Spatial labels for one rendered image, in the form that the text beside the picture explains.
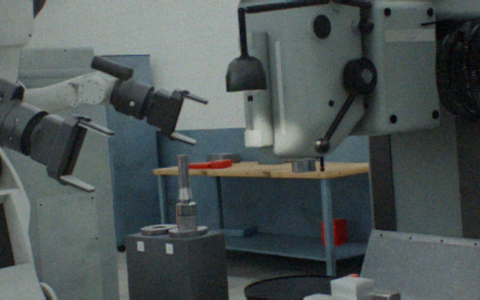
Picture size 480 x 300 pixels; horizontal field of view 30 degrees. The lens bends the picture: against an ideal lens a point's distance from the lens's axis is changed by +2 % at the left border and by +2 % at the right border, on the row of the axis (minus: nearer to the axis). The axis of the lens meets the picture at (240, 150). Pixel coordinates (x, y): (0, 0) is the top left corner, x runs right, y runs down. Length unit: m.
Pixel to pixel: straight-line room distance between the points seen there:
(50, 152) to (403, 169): 0.83
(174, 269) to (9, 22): 0.64
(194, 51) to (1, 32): 6.93
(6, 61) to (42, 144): 0.40
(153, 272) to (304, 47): 0.71
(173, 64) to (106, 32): 1.31
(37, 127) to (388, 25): 0.69
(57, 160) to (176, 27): 7.49
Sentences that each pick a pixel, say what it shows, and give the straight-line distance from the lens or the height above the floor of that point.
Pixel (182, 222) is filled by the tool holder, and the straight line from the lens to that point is 2.00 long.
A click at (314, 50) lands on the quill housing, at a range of 1.60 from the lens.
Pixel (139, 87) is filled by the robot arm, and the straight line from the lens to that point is 2.09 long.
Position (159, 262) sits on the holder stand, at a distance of 2.02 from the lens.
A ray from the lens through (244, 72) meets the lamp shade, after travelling 1.48.
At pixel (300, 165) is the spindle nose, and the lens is 1.68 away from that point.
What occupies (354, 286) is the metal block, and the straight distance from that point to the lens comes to 1.63.
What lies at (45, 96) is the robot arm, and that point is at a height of 1.47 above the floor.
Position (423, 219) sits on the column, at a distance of 2.01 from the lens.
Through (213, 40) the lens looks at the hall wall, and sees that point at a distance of 8.54.
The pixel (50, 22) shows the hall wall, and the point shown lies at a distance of 11.18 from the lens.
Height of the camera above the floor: 1.42
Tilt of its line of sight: 3 degrees down
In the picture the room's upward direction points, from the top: 4 degrees counter-clockwise
